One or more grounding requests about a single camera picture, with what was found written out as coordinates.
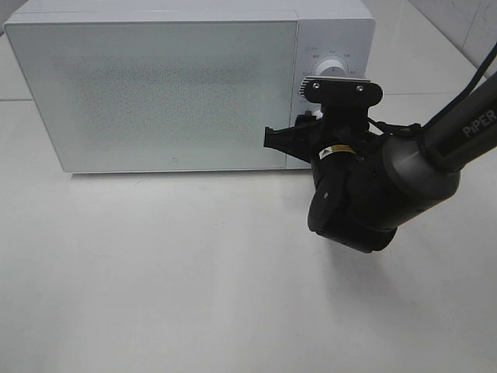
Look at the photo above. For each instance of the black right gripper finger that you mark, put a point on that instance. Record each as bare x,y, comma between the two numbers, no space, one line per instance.
295,140
341,92

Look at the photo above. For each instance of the white microwave oven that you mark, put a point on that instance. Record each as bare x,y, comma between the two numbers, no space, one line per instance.
342,29

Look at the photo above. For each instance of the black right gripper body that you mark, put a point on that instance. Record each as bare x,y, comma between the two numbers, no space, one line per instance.
334,125

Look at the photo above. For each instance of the white microwave door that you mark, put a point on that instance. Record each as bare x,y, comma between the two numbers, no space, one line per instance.
155,97

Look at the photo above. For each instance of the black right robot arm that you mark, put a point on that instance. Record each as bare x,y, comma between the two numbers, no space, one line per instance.
371,177

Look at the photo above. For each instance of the white upper microwave knob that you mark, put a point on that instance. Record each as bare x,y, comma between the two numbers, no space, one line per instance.
331,67

